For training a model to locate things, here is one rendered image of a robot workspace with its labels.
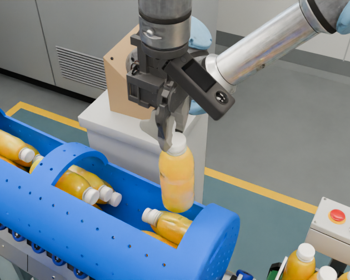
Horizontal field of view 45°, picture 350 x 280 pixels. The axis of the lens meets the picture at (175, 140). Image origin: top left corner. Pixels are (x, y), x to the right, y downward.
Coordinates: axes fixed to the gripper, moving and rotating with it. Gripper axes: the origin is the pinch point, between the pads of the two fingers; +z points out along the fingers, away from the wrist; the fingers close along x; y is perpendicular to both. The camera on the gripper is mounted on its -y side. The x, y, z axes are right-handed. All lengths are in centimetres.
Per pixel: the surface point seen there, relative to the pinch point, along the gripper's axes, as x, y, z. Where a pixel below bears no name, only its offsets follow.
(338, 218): -27, -32, 33
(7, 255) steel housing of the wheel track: 15, 48, 61
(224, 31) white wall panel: -263, 100, 138
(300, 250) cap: -14.3, -26.9, 35.0
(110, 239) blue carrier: 10.7, 9.2, 25.4
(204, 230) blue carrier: 1.2, -8.2, 21.1
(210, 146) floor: -140, 50, 149
